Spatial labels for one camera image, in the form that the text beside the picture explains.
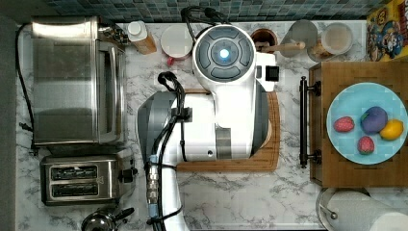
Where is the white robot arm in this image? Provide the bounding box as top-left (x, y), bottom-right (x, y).
top-left (137, 24), bottom-right (279, 231)

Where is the white lid red jar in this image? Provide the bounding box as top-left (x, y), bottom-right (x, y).
top-left (161, 24), bottom-right (192, 65)

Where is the glass jar with grey lid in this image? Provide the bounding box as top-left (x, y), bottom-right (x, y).
top-left (281, 19), bottom-right (318, 58)

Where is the clear jar white lid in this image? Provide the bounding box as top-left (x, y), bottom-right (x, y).
top-left (307, 23), bottom-right (353, 63)

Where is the wooden cutting board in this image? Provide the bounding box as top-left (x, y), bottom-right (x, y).
top-left (177, 91), bottom-right (280, 172)

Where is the wooden spoon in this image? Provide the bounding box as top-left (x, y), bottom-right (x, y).
top-left (255, 41), bottom-right (305, 53)

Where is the brown wooden utensil cup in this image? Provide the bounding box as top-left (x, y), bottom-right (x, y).
top-left (251, 28), bottom-right (277, 52)

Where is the white cap sauce bottle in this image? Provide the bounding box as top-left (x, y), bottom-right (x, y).
top-left (127, 21), bottom-right (157, 55)

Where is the stainless steel toaster oven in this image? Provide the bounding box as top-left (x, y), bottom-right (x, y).
top-left (32, 16), bottom-right (128, 145)

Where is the left red strawberry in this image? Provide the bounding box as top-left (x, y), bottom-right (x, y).
top-left (333, 116), bottom-right (354, 133)

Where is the red strawberry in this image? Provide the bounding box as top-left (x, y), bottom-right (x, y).
top-left (357, 136), bottom-right (375, 154)
top-left (333, 116), bottom-right (354, 133)

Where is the light blue plate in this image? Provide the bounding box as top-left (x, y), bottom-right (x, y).
top-left (326, 83), bottom-right (407, 165)

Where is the shiny steel kettle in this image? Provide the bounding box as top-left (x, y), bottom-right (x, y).
top-left (81, 207), bottom-right (135, 231)

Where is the steel paper towel holder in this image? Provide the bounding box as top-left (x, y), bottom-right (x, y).
top-left (316, 188), bottom-right (370, 231)

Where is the stainless steel slot toaster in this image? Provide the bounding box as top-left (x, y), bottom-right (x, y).
top-left (39, 154), bottom-right (138, 206)

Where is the wooden drawer cabinet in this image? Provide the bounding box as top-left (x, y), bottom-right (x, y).
top-left (308, 62), bottom-right (407, 188)

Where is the lower red strawberry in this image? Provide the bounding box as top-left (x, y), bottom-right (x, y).
top-left (357, 136), bottom-right (375, 154)

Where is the purple plum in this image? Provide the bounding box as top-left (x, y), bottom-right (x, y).
top-left (361, 106), bottom-right (388, 135)

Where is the white paper towel roll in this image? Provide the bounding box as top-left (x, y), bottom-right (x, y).
top-left (327, 191), bottom-right (408, 231)

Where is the yellow lemon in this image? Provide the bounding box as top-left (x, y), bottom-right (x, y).
top-left (380, 119), bottom-right (404, 141)

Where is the colourful cereal box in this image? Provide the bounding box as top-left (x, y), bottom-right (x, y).
top-left (366, 0), bottom-right (408, 62)

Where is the black drawer handle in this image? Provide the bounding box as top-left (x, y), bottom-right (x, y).
top-left (299, 76), bottom-right (320, 168)

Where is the black toaster oven cord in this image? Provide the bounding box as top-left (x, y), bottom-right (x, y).
top-left (14, 23), bottom-right (38, 157)

